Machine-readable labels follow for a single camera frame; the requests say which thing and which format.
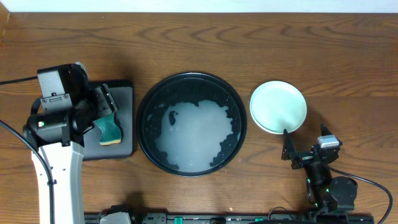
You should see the green yellow sponge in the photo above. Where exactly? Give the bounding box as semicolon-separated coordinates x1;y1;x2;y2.
94;113;123;146

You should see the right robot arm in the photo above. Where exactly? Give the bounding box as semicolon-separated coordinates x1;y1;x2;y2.
281;124;358;213

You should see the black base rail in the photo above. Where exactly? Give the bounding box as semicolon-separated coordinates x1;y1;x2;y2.
84;205;375;224

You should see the rectangular black tray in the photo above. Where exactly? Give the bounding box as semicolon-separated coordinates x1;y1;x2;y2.
83;80;134;161

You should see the round black tray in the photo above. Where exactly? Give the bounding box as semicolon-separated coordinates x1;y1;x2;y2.
136;72;247;177

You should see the mint plate top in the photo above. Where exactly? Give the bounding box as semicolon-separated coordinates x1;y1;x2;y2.
249;80;307;134

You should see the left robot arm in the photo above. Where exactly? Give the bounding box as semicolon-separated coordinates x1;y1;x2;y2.
24;80;134;223

